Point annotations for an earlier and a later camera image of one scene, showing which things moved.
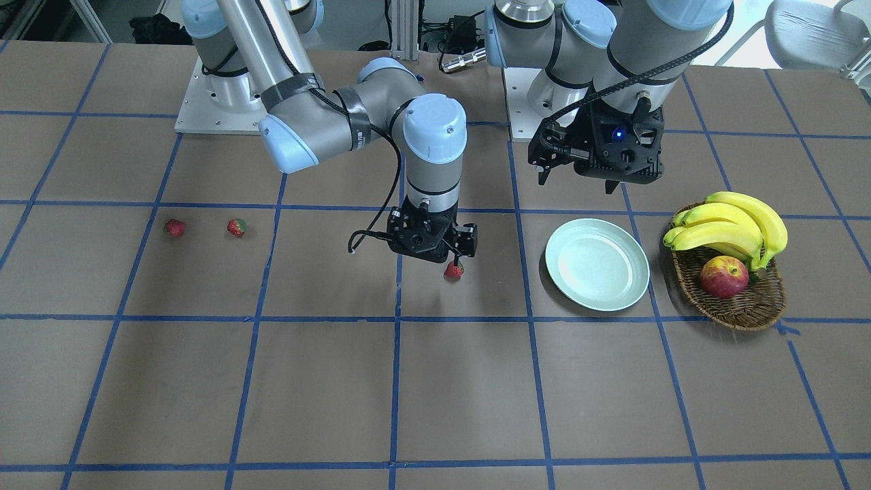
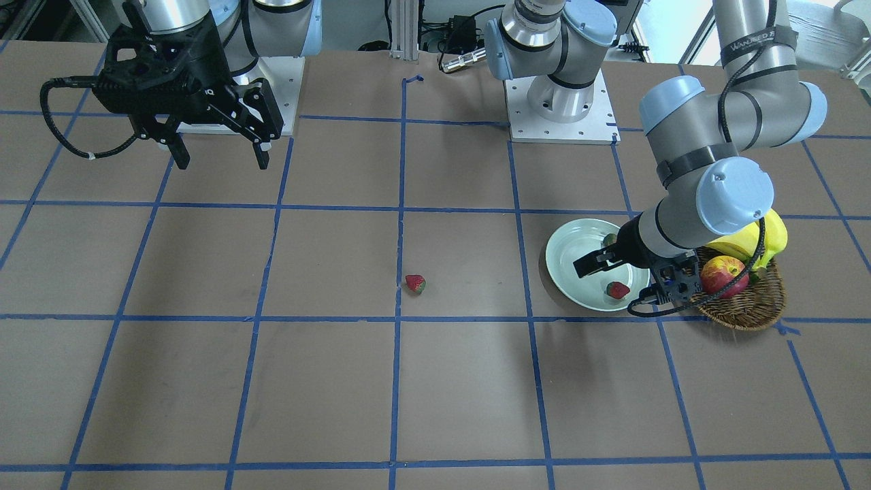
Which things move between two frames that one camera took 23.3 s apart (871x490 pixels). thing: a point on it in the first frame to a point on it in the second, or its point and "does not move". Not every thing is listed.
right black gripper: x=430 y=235 to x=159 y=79
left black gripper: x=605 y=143 to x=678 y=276
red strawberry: x=237 y=226 to x=616 y=290
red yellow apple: x=723 y=275 does not move
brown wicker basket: x=761 y=305 does not move
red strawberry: x=174 y=228 to x=416 y=282
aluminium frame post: x=405 y=30 does not move
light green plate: x=599 y=264 does not move
